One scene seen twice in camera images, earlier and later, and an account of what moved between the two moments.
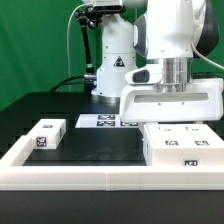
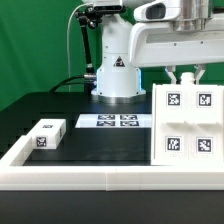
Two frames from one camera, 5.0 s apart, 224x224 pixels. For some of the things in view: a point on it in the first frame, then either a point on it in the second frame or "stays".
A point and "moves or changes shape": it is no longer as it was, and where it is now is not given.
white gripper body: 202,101 → 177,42
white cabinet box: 182,145 moves or changes shape
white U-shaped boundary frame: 14,175 stays
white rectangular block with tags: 47,133 stays
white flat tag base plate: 103,121 stays
